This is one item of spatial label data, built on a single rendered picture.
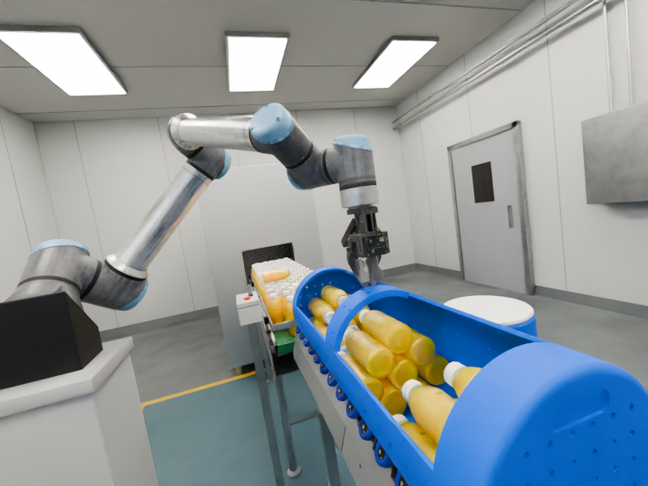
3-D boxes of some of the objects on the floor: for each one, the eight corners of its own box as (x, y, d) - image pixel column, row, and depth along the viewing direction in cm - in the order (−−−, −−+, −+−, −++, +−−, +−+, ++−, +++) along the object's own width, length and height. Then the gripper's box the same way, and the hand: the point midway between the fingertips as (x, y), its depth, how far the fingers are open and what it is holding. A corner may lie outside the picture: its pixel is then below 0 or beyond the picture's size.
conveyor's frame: (301, 533, 137) (268, 347, 129) (263, 371, 293) (248, 283, 285) (391, 491, 151) (367, 320, 142) (310, 358, 307) (296, 273, 299)
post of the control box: (281, 511, 148) (246, 319, 139) (280, 504, 152) (246, 317, 143) (288, 508, 150) (255, 317, 141) (287, 501, 153) (254, 315, 144)
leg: (339, 550, 128) (317, 414, 122) (335, 536, 133) (313, 406, 127) (352, 544, 129) (331, 409, 124) (347, 530, 135) (326, 401, 129)
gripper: (351, 208, 66) (364, 301, 68) (388, 203, 68) (399, 292, 70) (338, 211, 74) (350, 293, 76) (370, 206, 77) (381, 285, 79)
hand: (367, 285), depth 76 cm, fingers closed, pressing on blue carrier
